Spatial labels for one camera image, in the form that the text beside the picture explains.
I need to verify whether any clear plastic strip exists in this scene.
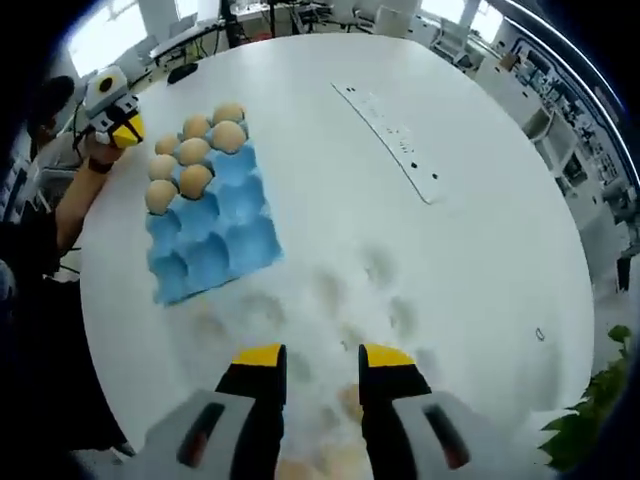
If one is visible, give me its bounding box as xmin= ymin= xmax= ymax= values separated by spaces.
xmin=329 ymin=81 xmax=442 ymax=206

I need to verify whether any row of white desks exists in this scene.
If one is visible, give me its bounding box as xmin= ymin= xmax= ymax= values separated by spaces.
xmin=474 ymin=44 xmax=640 ymax=296

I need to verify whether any green potted plant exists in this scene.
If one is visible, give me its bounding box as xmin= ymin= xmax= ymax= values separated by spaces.
xmin=537 ymin=324 xmax=636 ymax=471

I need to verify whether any blue egg tray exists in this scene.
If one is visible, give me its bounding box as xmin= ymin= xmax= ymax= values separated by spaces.
xmin=145 ymin=117 xmax=285 ymax=307

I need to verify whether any person's left hand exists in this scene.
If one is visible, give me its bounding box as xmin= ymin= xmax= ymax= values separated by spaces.
xmin=82 ymin=132 xmax=126 ymax=167

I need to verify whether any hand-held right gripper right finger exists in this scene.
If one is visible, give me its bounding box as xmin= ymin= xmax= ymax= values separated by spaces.
xmin=358 ymin=343 xmax=559 ymax=480

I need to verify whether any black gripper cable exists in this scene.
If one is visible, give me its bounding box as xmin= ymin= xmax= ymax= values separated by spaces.
xmin=72 ymin=102 xmax=94 ymax=151

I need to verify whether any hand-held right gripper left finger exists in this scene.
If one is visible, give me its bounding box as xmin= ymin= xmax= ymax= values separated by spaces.
xmin=124 ymin=343 xmax=290 ymax=480

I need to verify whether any group of beige eggs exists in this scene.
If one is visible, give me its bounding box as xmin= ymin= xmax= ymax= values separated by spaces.
xmin=144 ymin=102 xmax=250 ymax=217

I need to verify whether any black stand pole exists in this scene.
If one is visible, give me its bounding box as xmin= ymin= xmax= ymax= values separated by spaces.
xmin=222 ymin=0 xmax=244 ymax=49

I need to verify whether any black oval case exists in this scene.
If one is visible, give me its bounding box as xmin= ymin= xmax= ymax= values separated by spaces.
xmin=167 ymin=63 xmax=199 ymax=84

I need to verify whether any white table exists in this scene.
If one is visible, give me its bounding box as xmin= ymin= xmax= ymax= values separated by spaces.
xmin=79 ymin=33 xmax=596 ymax=480

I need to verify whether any clear plastic egg carton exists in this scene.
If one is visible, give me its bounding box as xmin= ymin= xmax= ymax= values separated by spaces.
xmin=184 ymin=239 xmax=451 ymax=480

